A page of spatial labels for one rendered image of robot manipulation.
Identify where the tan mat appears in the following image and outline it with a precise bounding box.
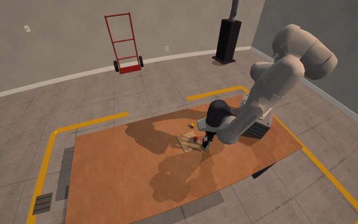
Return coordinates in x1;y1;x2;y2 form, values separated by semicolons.
177;131;202;153

